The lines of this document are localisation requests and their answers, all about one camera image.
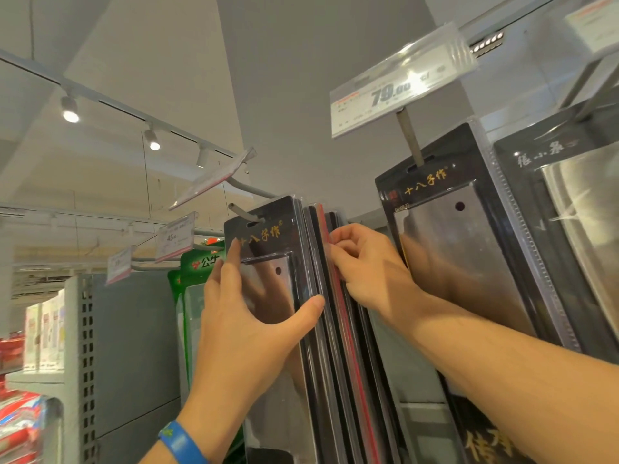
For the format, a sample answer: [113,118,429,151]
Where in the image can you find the person's left hand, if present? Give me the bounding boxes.
[181,238,326,452]

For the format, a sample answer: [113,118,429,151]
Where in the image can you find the person's right hand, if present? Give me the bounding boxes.
[328,222,430,330]

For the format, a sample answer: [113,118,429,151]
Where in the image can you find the packaged cleaver black handle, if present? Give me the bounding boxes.
[375,122,581,464]

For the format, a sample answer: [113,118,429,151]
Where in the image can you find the grey metal display shelf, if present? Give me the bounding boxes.
[92,106,619,464]

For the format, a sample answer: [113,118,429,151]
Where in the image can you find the yellow packaged cleaver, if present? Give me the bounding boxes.
[314,203,386,464]

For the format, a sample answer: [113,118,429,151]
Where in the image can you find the white flip price tag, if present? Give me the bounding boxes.
[169,147,257,212]

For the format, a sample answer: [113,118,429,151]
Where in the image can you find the packaged cleaver wooden handle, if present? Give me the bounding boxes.
[493,86,619,363]

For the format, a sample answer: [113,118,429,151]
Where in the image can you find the person's right forearm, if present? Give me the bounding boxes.
[391,294,619,464]

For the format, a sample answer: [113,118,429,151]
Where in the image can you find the person's left forearm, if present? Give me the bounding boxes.
[140,439,194,464]

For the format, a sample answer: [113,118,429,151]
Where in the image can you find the green packaged power strips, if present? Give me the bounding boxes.
[176,248,245,464]
[166,269,184,305]

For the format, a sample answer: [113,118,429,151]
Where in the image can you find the white end shelf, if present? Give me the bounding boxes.
[5,274,97,464]

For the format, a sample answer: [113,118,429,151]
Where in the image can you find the blue wristband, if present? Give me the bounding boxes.
[158,420,210,464]

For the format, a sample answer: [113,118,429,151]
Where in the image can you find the white tall box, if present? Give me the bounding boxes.
[40,298,60,372]
[24,304,42,372]

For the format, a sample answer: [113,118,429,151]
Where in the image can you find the stack of red packets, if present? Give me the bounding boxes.
[0,333,47,464]

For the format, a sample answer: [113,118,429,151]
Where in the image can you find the black linear track light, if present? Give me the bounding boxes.
[469,31,506,59]

